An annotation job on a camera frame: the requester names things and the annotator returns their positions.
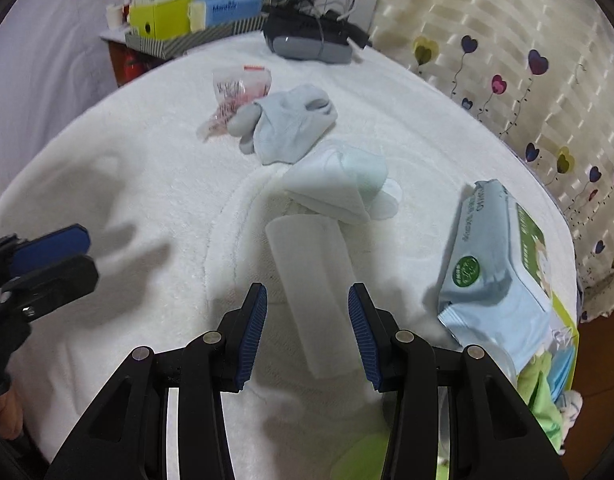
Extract white cloth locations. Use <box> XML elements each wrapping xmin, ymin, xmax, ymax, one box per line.
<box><xmin>264</xmin><ymin>214</ymin><xmax>361</xmax><ymax>379</ymax></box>

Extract white sock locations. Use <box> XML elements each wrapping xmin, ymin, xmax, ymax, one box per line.
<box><xmin>283</xmin><ymin>141</ymin><xmax>403</xmax><ymax>224</ymax></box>

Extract bright green sock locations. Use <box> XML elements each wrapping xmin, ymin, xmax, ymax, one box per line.
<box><xmin>516</xmin><ymin>352</ymin><xmax>563</xmax><ymax>452</ymax></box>

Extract grey sock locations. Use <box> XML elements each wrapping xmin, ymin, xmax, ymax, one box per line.
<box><xmin>226</xmin><ymin>84</ymin><xmax>338</xmax><ymax>166</ymax></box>

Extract red clear plastic packet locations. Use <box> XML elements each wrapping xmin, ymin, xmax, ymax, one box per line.
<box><xmin>197</xmin><ymin>65</ymin><xmax>272</xmax><ymax>141</ymax></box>

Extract blue face mask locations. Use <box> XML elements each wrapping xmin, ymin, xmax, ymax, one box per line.
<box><xmin>548</xmin><ymin>344</ymin><xmax>576</xmax><ymax>402</ymax></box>

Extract cream bandage sock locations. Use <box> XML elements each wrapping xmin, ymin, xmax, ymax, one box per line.
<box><xmin>556</xmin><ymin>390</ymin><xmax>584</xmax><ymax>441</ymax></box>

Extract person's left hand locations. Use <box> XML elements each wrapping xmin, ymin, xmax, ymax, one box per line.
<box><xmin>0</xmin><ymin>387</ymin><xmax>24</xmax><ymax>440</ymax></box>

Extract wet wipes pack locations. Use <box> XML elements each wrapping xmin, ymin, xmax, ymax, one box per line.
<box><xmin>438</xmin><ymin>180</ymin><xmax>552</xmax><ymax>372</ymax></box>

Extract green lidded jar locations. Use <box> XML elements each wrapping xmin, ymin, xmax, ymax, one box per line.
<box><xmin>328</xmin><ymin>431</ymin><xmax>451</xmax><ymax>480</ymax></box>

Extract clear jar dark contents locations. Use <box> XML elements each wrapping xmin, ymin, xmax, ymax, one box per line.
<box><xmin>482</xmin><ymin>341</ymin><xmax>517</xmax><ymax>387</ymax></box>

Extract green white shallow box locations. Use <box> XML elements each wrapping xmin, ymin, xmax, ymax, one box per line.
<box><xmin>548</xmin><ymin>292</ymin><xmax>579</xmax><ymax>363</ymax></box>

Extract striped tray with boxes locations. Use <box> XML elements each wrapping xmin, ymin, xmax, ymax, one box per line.
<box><xmin>124</xmin><ymin>13</ymin><xmax>269</xmax><ymax>61</ymax></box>

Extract green carton box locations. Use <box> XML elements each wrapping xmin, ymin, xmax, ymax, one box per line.
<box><xmin>128</xmin><ymin>0</ymin><xmax>192</xmax><ymax>40</ymax></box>

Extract black grey VR headset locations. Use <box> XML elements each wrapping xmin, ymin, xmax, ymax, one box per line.
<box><xmin>262</xmin><ymin>6</ymin><xmax>371</xmax><ymax>65</ymax></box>

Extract blue tissue box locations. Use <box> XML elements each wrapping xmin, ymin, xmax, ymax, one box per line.
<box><xmin>188</xmin><ymin>0</ymin><xmax>264</xmax><ymax>32</ymax></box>

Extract heart pattern curtain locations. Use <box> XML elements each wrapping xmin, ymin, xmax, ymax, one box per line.
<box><xmin>371</xmin><ymin>0</ymin><xmax>614</xmax><ymax>321</ymax></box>

